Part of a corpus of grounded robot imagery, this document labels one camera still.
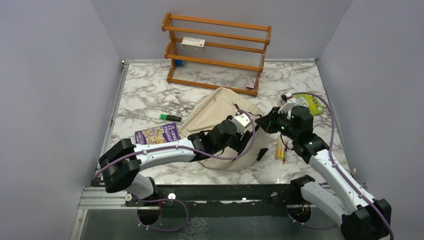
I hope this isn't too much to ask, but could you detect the small red white card box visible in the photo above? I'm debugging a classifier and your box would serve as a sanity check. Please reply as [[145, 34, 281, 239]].
[[246, 77, 257, 90]]

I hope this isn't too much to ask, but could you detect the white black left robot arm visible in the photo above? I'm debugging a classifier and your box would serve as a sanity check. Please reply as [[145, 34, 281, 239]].
[[95, 113, 258, 206]]

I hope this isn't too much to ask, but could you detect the purple treehouse book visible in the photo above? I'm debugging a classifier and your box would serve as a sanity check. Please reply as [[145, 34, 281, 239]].
[[135, 123, 180, 145]]

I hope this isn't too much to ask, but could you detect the green comic book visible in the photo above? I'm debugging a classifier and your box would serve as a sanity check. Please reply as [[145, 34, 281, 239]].
[[293, 94, 326, 116]]

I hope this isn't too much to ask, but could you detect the orange wooden shelf rack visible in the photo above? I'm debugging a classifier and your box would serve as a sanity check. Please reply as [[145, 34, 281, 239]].
[[161, 12, 272, 96]]

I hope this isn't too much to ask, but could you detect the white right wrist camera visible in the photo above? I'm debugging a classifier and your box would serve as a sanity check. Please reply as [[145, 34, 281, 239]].
[[278, 92, 297, 114]]

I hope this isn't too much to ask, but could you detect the green black highlighter marker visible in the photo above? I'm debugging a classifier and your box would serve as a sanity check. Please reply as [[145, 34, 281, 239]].
[[160, 114, 182, 122]]

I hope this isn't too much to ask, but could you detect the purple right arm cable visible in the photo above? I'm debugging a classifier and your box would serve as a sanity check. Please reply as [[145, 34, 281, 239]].
[[284, 91, 395, 240]]

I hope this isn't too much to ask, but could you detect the cream canvas student bag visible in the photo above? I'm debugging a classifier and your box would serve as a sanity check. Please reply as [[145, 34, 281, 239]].
[[178, 87, 271, 172]]

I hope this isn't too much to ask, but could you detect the white red box on shelf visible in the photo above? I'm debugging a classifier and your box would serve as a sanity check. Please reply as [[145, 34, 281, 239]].
[[180, 37, 206, 52]]

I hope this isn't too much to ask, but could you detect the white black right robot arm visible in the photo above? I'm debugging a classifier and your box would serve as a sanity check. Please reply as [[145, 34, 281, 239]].
[[255, 105, 394, 240]]

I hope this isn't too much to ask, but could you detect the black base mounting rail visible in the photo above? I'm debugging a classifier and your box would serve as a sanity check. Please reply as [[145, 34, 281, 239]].
[[125, 184, 312, 222]]

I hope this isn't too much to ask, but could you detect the small blue item on shelf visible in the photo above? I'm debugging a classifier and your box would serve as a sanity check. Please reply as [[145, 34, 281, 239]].
[[175, 59, 184, 67]]

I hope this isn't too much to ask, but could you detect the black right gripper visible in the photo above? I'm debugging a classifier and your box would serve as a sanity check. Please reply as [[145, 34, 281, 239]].
[[255, 106, 299, 140]]

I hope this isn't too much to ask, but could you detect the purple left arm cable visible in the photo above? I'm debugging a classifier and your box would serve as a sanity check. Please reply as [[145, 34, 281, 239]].
[[92, 108, 258, 181]]

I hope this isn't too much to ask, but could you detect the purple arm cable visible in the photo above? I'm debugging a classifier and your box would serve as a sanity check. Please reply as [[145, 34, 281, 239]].
[[92, 108, 258, 181], [284, 91, 395, 240]]

